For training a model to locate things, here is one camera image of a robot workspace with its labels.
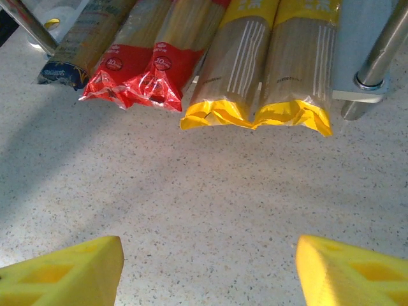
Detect chrome shelf post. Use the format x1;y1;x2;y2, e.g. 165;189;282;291
0;0;60;57
340;0;408;121

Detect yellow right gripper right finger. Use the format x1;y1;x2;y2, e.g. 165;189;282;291
295;235;408;306

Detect blue spaghetti pack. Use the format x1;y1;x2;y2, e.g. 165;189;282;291
37;0;138;92

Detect red spaghetti pack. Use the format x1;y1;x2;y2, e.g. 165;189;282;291
78;0;173;111
122;0;230;112

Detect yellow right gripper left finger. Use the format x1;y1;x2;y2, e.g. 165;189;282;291
0;235;124;306

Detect yellow spaghetti pack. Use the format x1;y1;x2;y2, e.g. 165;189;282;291
253;0;342;137
179;0;281;131

